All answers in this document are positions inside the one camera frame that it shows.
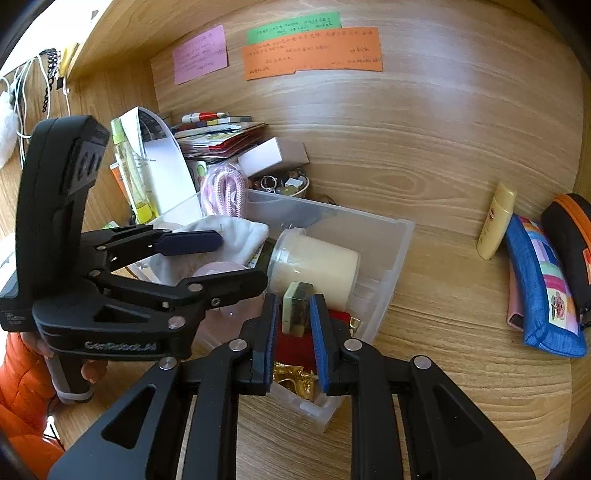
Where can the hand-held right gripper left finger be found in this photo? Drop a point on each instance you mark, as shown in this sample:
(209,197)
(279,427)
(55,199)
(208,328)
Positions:
(272,332)

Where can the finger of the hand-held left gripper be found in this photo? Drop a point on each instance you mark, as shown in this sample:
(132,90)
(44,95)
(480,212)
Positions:
(221,286)
(191,242)

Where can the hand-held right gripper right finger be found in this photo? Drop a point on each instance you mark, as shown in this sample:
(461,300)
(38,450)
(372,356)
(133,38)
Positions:
(318,344)

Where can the pink round case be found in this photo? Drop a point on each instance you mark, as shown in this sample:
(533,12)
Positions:
(217,267)

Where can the red box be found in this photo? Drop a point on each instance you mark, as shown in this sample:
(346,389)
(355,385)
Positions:
(293,350)

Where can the small green cream block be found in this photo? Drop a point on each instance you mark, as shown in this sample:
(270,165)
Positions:
(298,309)

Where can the white cloth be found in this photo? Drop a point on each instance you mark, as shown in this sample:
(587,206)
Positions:
(231,235)

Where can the dark green bottle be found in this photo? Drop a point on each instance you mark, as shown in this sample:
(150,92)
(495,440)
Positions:
(265,258)

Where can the cream candle jar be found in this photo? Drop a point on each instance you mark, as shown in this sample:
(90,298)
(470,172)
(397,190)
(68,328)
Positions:
(318,267)

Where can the clear plastic box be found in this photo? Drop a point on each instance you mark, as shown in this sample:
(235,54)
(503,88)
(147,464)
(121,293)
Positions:
(369,258)

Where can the wooden desktop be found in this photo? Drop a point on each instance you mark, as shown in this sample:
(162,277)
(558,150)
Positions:
(461,378)

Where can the person's left hand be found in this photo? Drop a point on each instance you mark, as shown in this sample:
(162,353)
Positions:
(94,371)

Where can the gold foil wrapper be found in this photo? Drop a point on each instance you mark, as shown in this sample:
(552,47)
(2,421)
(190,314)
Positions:
(291,374)

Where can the fruit print box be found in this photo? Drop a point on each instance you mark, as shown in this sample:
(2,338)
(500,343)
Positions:
(197,175)

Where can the white paper sheet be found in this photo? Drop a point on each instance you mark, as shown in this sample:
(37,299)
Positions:
(171,175)

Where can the yellow-green spray bottle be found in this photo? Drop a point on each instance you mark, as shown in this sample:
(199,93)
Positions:
(131,184)

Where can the orange box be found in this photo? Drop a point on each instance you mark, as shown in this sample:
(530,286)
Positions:
(119,182)

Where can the stack of cards and booklets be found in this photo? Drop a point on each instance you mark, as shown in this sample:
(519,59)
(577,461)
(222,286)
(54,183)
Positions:
(221,136)

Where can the white fluffy object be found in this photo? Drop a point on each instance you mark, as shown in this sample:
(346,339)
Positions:
(7,129)

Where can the bowl of trinkets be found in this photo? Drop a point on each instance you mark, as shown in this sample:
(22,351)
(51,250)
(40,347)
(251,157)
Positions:
(286,184)

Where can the white cardboard box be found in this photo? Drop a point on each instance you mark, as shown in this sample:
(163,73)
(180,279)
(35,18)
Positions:
(272,154)

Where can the red white pen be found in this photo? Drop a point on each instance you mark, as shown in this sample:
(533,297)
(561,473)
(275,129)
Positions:
(205,117)

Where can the pink paper note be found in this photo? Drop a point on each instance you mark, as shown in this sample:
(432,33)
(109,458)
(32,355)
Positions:
(201,54)

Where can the wooden desk shelf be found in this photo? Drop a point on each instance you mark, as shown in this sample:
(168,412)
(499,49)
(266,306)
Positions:
(120,41)

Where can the small yellow bottle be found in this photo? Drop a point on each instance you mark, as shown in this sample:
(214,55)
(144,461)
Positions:
(496,221)

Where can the orange paper note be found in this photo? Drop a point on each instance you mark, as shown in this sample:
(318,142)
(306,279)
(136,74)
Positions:
(314,55)

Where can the blue patchwork pouch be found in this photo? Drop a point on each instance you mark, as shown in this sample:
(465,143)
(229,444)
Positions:
(545,286)

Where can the green paper note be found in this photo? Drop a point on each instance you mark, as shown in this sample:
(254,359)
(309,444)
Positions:
(293,27)

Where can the black case orange zipper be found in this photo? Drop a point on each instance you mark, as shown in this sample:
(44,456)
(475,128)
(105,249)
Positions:
(568,240)

